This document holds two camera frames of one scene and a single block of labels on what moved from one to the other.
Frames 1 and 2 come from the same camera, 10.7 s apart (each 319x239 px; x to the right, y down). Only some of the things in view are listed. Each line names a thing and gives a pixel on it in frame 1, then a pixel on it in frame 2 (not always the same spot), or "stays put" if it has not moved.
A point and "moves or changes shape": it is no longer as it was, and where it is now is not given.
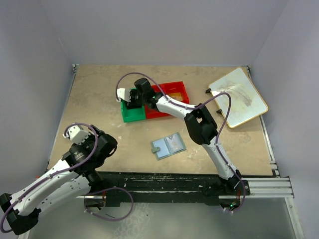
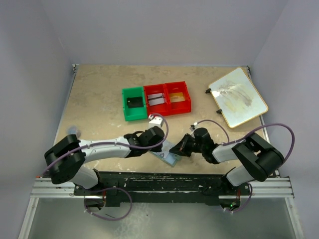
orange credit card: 177,96 stays put
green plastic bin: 132,114 stays put
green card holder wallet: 168,146 moves or changes shape
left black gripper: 92,139 -> 156,147
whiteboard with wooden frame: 246,103 stays put
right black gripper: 134,98 -> 187,144
